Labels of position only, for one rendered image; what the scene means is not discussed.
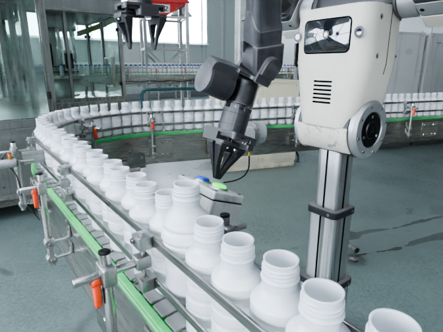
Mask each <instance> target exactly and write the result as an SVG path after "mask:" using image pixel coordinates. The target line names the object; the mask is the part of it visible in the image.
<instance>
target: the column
mask: <svg viewBox="0 0 443 332"><path fill-rule="evenodd" d="M245 9H246V0H235V64H236V65H237V64H238V62H239V61H240V59H241V38H243V22H244V21H241V20H242V18H243V17H244V16H245Z"/></svg>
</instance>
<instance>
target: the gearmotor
mask: <svg viewBox="0 0 443 332"><path fill-rule="evenodd" d="M267 135H268V131H267V127H266V124H265V123H264V122H263V121H251V122H249V123H248V125H247V129H246V132H245V136H248V137H251V138H254V139H257V143H263V142H265V141H266V139H267ZM207 154H208V158H209V159H210V152H209V149H208V143H207ZM250 155H251V152H250V151H249V153H248V156H249V166H248V169H247V172H246V173H245V174H244V175H243V176H242V177H240V178H238V179H235V180H231V181H225V182H223V183H227V182H234V181H236V180H239V179H241V178H243V177H244V176H245V175H246V174H247V173H248V171H249V167H250Z"/></svg>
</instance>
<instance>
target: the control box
mask: <svg viewBox="0 0 443 332"><path fill-rule="evenodd" d="M182 179H192V180H197V181H198V182H199V183H200V184H199V187H200V195H201V199H200V205H201V206H202V208H203V209H204V210H206V211H207V212H208V214H209V215H216V216H218V217H220V213H223V212H228V213H230V218H229V224H230V225H232V226H235V225H236V222H237V218H238V216H239V212H240V209H241V204H242V202H243V196H242V195H240V194H238V193H235V192H233V191H230V190H228V189H227V188H226V189H223V188H218V187H216V186H213V185H212V182H211V181H209V182H208V181H205V180H200V179H197V178H196V177H189V176H185V175H178V178H177V180H182Z"/></svg>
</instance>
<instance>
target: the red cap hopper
mask: <svg viewBox="0 0 443 332"><path fill-rule="evenodd" d="M189 3H190V1H188V0H152V4H155V5H165V12H163V13H161V12H160V11H159V14H166V15H167V18H176V19H179V20H167V22H177V23H179V48H177V47H157V48H156V50H152V48H151V47H148V39H147V27H146V22H147V21H148V20H149V19H147V18H152V17H151V16H145V17H144V18H139V30H140V51H141V63H142V67H143V65H146V67H148V65H149V63H148V58H150V59H151V60H152V61H153V62H154V63H155V62H156V61H155V60H154V59H153V58H152V57H151V56H150V55H149V54H148V52H149V53H150V54H151V55H152V56H153V57H154V58H155V59H156V60H157V61H158V62H159V63H160V62H161V61H160V60H159V59H158V58H157V57H156V56H155V55H154V54H153V53H152V52H151V51H178V52H177V53H176V54H175V55H174V56H173V57H172V58H171V60H170V61H169V62H170V63H171V62H172V60H174V58H176V56H178V54H179V57H178V58H177V59H176V60H175V62H176V63H177V62H178V61H179V60H180V65H181V67H183V55H184V54H186V59H187V65H189V67H190V41H189ZM183 7H185V16H182V8H183ZM176 10H178V14H179V16H168V15H169V14H171V13H173V12H175V11H176ZM184 21H185V33H186V48H183V30H182V22H184ZM142 23H143V27H142ZM143 35H144V39H143ZM144 58H145V62H144ZM142 85H143V89H145V88H149V87H150V85H147V83H143V84H142ZM187 100H191V91H190V90H187ZM144 101H149V102H150V108H151V100H150V91H147V97H146V92H145V93H144ZM181 106H182V107H183V108H184V107H185V99H184V90H181Z"/></svg>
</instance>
